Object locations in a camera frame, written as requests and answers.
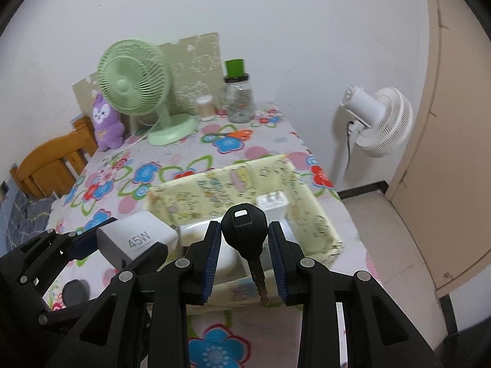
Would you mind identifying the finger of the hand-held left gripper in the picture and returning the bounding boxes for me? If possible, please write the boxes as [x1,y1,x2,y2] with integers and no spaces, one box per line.
[0,278,93,368]
[0,217,118,283]

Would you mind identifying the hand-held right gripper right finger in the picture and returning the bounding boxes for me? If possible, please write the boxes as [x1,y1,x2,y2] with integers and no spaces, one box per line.
[267,221,442,368]

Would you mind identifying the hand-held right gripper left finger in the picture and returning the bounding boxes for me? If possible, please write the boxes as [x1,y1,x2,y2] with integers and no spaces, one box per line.
[48,220,223,368]

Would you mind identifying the white round toy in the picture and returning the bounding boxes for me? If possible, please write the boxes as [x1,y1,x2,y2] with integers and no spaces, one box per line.
[178,220,250,278]

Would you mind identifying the large white power adapter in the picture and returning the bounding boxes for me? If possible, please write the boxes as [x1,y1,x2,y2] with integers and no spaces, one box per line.
[96,211,181,271]

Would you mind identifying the black key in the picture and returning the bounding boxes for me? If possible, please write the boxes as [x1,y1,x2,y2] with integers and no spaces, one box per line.
[221,202,271,307]

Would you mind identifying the small white wall charger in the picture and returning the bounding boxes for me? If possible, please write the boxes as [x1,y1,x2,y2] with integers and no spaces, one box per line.
[256,191,292,219]

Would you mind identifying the yellow printed fabric storage box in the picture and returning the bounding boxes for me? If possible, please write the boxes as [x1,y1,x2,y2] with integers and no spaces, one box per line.
[146,154,345,315]

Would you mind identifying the black round cap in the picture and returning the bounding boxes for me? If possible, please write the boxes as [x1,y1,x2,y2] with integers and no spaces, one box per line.
[62,279,91,308]

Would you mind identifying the grey plaid bedding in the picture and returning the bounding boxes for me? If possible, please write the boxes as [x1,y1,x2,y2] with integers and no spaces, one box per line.
[0,192,52,254]

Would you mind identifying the floral tablecloth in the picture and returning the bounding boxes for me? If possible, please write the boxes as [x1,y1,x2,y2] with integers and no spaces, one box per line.
[42,109,380,368]

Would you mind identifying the wooden chair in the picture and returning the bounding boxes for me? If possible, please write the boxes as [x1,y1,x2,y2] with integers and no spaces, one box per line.
[10,114,99,200]

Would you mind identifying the purple plush toy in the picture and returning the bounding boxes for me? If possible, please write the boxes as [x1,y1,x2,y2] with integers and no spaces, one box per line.
[91,93,125,151]

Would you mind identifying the clear cotton swab container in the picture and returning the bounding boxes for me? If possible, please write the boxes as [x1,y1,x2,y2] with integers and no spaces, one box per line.
[195,94,214,119]

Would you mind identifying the green desk fan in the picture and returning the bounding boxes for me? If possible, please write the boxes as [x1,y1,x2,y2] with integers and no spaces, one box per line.
[98,39,199,146]

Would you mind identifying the glass jar with black lid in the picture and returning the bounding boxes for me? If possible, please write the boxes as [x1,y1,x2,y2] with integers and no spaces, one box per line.
[223,74,256,124]

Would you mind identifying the white standing fan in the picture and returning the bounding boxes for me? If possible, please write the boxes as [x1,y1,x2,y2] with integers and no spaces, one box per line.
[332,84,414,192]

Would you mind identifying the green plastic cup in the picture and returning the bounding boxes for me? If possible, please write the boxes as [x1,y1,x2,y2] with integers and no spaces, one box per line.
[225,59,246,77]

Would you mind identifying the beige patterned board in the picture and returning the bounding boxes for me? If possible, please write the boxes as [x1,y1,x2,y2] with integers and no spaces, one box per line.
[72,33,225,131]

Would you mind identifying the beige door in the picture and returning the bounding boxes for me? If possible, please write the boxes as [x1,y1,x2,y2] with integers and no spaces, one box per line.
[385,0,491,300]

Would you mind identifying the white fan cable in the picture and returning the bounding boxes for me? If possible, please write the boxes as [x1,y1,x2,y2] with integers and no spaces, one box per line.
[121,117,160,150]

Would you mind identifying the orange handled scissors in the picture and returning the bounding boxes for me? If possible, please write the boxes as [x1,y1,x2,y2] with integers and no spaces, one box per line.
[206,130,254,141]

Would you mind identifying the black fan cable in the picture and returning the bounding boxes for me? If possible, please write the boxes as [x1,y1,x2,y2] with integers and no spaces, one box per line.
[346,121,355,173]

